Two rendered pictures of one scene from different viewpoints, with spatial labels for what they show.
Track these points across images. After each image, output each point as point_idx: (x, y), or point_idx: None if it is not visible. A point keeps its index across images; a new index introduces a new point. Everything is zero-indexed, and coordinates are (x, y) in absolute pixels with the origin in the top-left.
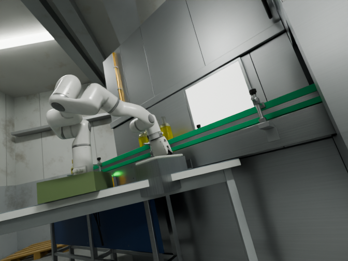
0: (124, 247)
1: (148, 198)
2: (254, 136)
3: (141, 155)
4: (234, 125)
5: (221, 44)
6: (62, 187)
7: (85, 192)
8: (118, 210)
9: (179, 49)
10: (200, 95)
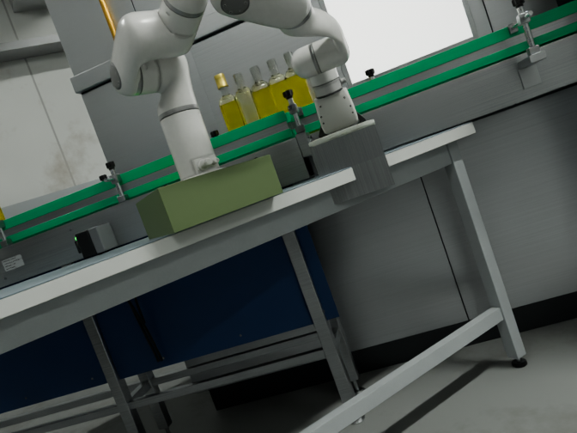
0: (227, 344)
1: (347, 204)
2: (501, 82)
3: (261, 139)
4: (463, 64)
5: None
6: (216, 192)
7: (265, 197)
8: (200, 272)
9: None
10: (359, 8)
